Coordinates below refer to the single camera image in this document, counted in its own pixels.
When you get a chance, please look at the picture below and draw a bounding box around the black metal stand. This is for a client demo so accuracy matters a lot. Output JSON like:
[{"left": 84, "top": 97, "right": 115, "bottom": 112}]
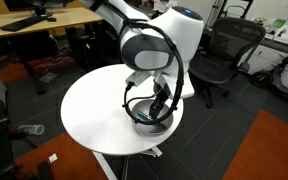
[{"left": 210, "top": 0, "right": 253, "bottom": 22}]

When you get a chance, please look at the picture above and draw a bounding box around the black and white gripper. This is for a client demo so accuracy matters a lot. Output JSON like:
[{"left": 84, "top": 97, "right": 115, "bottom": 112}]
[{"left": 149, "top": 73, "right": 173, "bottom": 120}]

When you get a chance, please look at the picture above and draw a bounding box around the black mesh office chair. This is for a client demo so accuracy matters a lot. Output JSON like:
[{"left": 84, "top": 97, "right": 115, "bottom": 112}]
[{"left": 188, "top": 16, "right": 267, "bottom": 109}]

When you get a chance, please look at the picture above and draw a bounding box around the green desk item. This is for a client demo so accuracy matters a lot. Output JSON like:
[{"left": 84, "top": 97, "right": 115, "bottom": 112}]
[{"left": 273, "top": 18, "right": 287, "bottom": 30}]

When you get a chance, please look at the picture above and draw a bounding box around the black computer monitor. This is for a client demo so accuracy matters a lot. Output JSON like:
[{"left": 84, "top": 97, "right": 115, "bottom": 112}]
[{"left": 3, "top": 0, "right": 72, "bottom": 18}]

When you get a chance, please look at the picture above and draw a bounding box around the grey power strip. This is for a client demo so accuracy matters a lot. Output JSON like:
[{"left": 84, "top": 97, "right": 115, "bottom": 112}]
[{"left": 38, "top": 72, "right": 59, "bottom": 84}]

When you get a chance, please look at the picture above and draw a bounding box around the white round bowl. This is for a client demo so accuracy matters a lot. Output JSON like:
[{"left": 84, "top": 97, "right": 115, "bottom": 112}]
[{"left": 130, "top": 98, "right": 175, "bottom": 136}]

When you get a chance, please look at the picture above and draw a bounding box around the white cabinet desk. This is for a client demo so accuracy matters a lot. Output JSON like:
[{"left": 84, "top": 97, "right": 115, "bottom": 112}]
[{"left": 243, "top": 16, "right": 288, "bottom": 96}]

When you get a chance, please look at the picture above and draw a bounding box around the light wooden desk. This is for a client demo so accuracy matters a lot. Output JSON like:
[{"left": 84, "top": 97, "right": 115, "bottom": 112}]
[{"left": 0, "top": 6, "right": 104, "bottom": 38}]

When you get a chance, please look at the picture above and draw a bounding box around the black kick scooter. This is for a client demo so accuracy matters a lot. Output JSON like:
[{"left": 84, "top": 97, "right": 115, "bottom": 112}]
[{"left": 248, "top": 48, "right": 288, "bottom": 103}]

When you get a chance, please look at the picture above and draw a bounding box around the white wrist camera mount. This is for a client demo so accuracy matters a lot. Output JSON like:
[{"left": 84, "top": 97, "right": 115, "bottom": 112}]
[{"left": 125, "top": 71, "right": 152, "bottom": 89}]

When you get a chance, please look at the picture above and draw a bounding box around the small white paper scrap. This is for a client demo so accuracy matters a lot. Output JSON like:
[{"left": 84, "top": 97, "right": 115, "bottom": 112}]
[{"left": 48, "top": 153, "right": 59, "bottom": 164}]

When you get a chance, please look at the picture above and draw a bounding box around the black computer keyboard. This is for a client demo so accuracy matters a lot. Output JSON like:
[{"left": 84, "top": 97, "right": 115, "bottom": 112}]
[{"left": 0, "top": 14, "right": 49, "bottom": 33}]

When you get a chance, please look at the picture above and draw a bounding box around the teal and black marker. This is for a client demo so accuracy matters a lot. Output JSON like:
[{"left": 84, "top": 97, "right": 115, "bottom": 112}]
[{"left": 137, "top": 110, "right": 168, "bottom": 130}]

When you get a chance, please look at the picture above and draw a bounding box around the white metal table base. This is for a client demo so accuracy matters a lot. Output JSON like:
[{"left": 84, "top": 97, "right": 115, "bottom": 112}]
[{"left": 92, "top": 145, "right": 164, "bottom": 180}]

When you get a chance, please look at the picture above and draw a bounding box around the black computer tower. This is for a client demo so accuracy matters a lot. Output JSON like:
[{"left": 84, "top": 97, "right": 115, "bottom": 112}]
[{"left": 65, "top": 25, "right": 97, "bottom": 72}]

